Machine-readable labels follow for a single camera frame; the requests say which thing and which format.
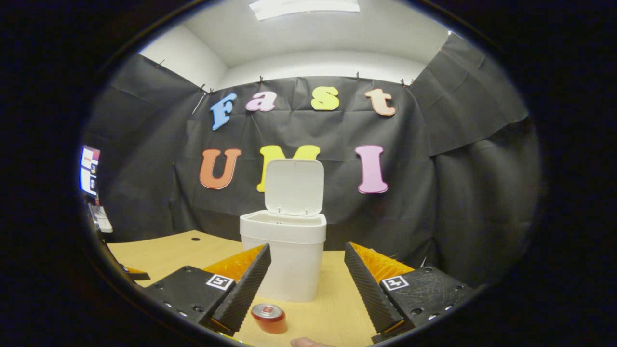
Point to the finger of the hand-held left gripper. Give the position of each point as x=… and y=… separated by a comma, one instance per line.
x=137, y=275

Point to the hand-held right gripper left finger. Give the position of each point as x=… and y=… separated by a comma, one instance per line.
x=246, y=289

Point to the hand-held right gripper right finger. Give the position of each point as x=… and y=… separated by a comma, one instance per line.
x=368, y=294

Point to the white desktop garbage bin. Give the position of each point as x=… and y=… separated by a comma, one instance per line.
x=289, y=260

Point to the wooden desktop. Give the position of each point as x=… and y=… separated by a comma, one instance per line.
x=168, y=253

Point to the ceiling light panel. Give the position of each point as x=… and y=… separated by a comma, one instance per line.
x=303, y=8

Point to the black backdrop cloth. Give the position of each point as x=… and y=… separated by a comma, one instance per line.
x=458, y=193

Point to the computer monitor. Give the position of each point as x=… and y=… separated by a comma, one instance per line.
x=89, y=171

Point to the white side table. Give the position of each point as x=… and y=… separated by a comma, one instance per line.
x=100, y=218

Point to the red pop can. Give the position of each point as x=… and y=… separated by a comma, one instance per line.
x=270, y=320

